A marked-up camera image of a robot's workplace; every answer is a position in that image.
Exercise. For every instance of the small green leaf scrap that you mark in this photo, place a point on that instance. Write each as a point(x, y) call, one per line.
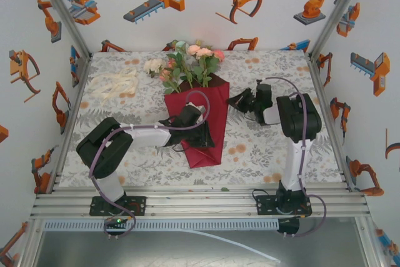
point(224, 189)

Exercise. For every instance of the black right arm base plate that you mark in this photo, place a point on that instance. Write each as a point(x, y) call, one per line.
point(265, 206)

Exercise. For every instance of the black controller board green light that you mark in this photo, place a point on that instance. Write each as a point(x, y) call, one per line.
point(117, 223)

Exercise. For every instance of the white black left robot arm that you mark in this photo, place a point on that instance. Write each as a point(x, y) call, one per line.
point(103, 154)

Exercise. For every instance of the dark red wrapping paper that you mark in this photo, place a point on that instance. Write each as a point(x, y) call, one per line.
point(218, 113)

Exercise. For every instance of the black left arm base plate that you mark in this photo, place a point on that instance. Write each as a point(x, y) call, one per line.
point(137, 206)

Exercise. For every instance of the fake mint flower stem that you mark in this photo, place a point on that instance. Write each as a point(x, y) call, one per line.
point(181, 45)

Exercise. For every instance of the white plastic tube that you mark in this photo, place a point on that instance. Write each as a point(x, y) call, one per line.
point(237, 243)

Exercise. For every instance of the fake coral rose stem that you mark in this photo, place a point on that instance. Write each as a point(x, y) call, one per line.
point(164, 74)

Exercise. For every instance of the floral print tablecloth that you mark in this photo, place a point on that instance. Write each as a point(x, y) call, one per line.
point(250, 160)

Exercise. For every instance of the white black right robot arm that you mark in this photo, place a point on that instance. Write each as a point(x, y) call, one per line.
point(301, 123)

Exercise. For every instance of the fake white rose stem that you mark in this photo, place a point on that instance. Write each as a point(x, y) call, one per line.
point(153, 65)

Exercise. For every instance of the aluminium side rail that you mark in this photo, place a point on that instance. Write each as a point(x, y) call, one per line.
point(315, 76)
point(78, 88)

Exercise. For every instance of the aluminium frame post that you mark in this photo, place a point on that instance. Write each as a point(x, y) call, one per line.
point(339, 9)
point(64, 12)

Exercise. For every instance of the aluminium table rail frame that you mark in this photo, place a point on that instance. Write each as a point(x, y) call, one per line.
point(200, 204)

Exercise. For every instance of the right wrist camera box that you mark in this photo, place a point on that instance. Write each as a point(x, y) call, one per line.
point(257, 87)

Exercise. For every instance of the fake pink rose stem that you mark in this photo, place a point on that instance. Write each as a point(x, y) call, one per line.
point(218, 56)

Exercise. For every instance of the cream ribbon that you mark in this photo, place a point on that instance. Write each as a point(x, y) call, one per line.
point(118, 87)

